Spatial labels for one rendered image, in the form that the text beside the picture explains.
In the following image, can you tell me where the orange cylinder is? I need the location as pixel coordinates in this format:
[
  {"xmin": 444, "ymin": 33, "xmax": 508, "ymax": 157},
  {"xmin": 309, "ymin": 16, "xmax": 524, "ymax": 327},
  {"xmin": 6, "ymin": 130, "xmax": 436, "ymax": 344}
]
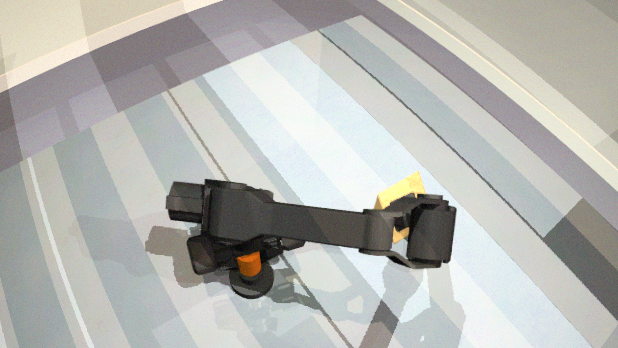
[{"xmin": 237, "ymin": 252, "xmax": 261, "ymax": 277}]

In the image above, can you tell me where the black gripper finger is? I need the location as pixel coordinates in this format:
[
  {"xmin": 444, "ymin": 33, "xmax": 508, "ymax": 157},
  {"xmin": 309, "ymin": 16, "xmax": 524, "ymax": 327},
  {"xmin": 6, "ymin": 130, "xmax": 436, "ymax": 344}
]
[
  {"xmin": 260, "ymin": 244, "xmax": 283, "ymax": 264},
  {"xmin": 211, "ymin": 242, "xmax": 239, "ymax": 271}
]

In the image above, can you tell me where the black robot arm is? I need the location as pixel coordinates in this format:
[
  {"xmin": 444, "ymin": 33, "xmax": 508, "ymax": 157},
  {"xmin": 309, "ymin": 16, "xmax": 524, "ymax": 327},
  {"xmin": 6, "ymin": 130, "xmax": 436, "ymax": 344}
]
[{"xmin": 166, "ymin": 179, "xmax": 457, "ymax": 270}]

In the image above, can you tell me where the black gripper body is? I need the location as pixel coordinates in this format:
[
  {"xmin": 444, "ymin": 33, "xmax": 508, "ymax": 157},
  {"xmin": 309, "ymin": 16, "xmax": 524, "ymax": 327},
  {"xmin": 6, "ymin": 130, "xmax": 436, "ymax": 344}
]
[{"xmin": 186, "ymin": 234, "xmax": 305, "ymax": 275}]

